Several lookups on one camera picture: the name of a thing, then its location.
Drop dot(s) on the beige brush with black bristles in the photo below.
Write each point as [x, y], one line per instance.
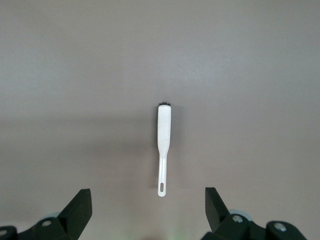
[164, 130]

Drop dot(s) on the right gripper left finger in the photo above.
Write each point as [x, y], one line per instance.
[62, 222]

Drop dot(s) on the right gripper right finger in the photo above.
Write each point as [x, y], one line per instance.
[232, 227]

